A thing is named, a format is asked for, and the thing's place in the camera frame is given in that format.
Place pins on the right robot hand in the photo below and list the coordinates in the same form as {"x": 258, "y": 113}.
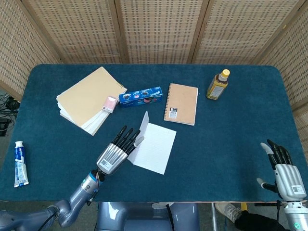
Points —
{"x": 285, "y": 175}

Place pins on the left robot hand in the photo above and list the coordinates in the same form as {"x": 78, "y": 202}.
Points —
{"x": 118, "y": 151}

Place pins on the white lined notebook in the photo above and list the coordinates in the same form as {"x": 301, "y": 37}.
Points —
{"x": 156, "y": 148}

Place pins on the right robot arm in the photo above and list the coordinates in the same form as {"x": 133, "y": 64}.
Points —
{"x": 294, "y": 215}

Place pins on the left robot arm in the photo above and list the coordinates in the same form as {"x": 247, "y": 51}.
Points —
{"x": 60, "y": 209}

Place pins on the large tan notebook stack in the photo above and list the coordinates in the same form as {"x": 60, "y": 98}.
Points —
{"x": 89, "y": 98}

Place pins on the spiral-bound kraft notebook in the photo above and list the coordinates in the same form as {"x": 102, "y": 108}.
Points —
{"x": 181, "y": 104}

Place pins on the small pink white box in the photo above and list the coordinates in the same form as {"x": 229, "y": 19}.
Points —
{"x": 109, "y": 104}

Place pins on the blue cookie box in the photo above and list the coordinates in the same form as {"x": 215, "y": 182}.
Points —
{"x": 140, "y": 97}

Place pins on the white sneaker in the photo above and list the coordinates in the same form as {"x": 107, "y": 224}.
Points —
{"x": 227, "y": 210}

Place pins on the grey-blue robot torso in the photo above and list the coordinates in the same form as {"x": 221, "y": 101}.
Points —
{"x": 146, "y": 216}

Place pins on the blue carpet table mat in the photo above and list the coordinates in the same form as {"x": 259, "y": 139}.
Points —
{"x": 216, "y": 156}

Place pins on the metal table leg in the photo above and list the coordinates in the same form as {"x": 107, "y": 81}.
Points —
{"x": 214, "y": 217}

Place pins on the blue white toothpaste tube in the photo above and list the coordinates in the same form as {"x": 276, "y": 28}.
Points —
{"x": 20, "y": 166}

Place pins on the yellow-capped tea bottle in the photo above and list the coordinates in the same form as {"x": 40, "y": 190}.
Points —
{"x": 217, "y": 85}

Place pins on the woven bamboo folding screen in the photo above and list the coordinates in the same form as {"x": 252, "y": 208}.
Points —
{"x": 154, "y": 29}

